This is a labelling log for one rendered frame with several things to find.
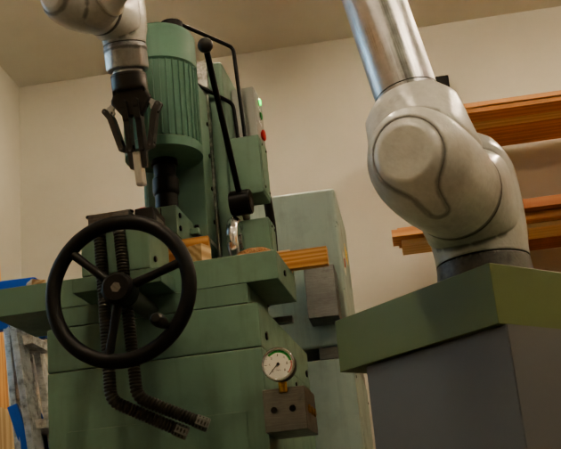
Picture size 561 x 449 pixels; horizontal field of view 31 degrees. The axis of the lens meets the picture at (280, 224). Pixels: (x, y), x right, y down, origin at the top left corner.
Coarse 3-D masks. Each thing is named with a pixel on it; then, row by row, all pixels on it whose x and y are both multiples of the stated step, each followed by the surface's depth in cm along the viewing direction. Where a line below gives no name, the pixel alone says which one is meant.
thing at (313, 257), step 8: (312, 248) 217; (320, 248) 216; (280, 256) 218; (288, 256) 217; (296, 256) 217; (304, 256) 217; (312, 256) 216; (320, 256) 216; (328, 256) 217; (288, 264) 217; (296, 264) 216; (304, 264) 216; (312, 264) 216; (320, 264) 215; (328, 264) 216
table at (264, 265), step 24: (216, 264) 203; (240, 264) 202; (264, 264) 201; (24, 288) 210; (72, 288) 197; (144, 288) 198; (168, 288) 200; (264, 288) 206; (288, 288) 210; (0, 312) 209; (24, 312) 208
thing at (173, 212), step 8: (160, 208) 222; (168, 208) 222; (176, 208) 222; (168, 216) 221; (176, 216) 221; (184, 216) 227; (168, 224) 220; (176, 224) 220; (184, 224) 226; (192, 224) 234; (176, 232) 220; (184, 232) 225
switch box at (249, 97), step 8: (240, 88) 263; (248, 88) 262; (232, 96) 262; (248, 96) 262; (256, 96) 265; (248, 104) 261; (256, 104) 263; (248, 112) 260; (256, 112) 261; (240, 120) 260; (248, 120) 260; (256, 120) 260; (240, 128) 259; (248, 128) 259; (256, 128) 259; (240, 136) 259; (264, 144) 266
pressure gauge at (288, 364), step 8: (272, 352) 189; (280, 352) 189; (288, 352) 189; (264, 360) 189; (272, 360) 189; (280, 360) 189; (288, 360) 188; (264, 368) 189; (272, 368) 188; (280, 368) 188; (288, 368) 188; (296, 368) 190; (272, 376) 188; (280, 376) 188; (288, 376) 187; (280, 384) 189; (280, 392) 189
